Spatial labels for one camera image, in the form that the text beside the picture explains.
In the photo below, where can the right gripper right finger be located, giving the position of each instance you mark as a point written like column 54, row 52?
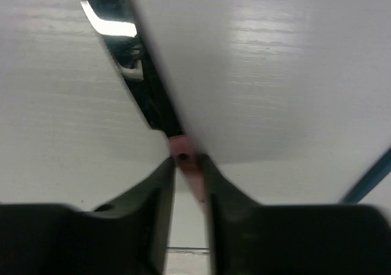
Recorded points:
column 246, row 237

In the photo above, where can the pink handled steak knife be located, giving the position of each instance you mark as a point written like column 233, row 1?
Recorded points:
column 122, row 30

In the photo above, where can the teal plastic knife left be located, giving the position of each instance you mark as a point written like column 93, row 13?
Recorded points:
column 376, row 173

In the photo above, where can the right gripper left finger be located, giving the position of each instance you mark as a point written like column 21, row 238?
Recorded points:
column 126, row 235

